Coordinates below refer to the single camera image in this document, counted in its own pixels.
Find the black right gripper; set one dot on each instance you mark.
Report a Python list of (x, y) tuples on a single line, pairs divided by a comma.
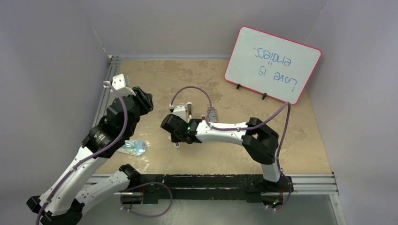
[(175, 139)]

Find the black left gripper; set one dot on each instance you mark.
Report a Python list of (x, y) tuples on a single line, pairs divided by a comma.
[(143, 99)]

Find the long white stapler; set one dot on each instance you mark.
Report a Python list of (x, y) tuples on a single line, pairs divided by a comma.
[(189, 111)]

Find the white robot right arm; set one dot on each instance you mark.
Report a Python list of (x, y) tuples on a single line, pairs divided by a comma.
[(258, 139)]

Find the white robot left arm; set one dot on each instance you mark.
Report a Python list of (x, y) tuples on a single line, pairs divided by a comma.
[(67, 200)]

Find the blue hair clip package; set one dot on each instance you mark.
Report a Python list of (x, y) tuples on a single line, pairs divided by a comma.
[(133, 147)]

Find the pink framed whiteboard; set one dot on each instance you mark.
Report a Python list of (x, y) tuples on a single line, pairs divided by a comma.
[(271, 65)]

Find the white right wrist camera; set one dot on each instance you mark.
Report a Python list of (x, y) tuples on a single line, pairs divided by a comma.
[(179, 110)]

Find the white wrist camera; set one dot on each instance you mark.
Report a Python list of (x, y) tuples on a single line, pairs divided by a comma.
[(122, 85), (179, 110)]

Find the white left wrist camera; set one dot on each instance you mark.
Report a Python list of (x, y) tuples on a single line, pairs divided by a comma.
[(122, 85)]

